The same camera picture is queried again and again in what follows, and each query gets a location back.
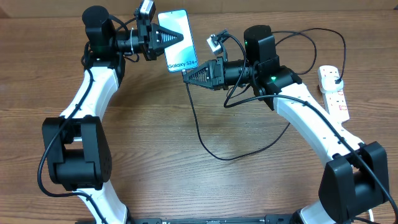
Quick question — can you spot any Samsung Galaxy smartphone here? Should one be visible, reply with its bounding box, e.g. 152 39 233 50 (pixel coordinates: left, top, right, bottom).
158 9 198 72

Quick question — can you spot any black USB charging cable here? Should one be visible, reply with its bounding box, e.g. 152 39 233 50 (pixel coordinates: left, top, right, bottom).
182 28 347 162

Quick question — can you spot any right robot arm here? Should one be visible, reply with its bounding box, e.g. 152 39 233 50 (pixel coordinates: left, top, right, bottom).
183 25 393 223

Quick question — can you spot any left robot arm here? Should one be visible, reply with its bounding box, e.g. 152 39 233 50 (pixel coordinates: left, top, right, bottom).
39 1 183 223

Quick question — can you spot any white charger plug adapter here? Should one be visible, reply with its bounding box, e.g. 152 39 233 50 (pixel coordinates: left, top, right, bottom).
319 77 344 94

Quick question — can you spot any white power strip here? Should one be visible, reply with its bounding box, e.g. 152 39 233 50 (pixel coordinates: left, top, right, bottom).
317 65 349 123

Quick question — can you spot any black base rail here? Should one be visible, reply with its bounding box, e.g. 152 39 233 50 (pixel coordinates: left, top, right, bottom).
125 213 303 224

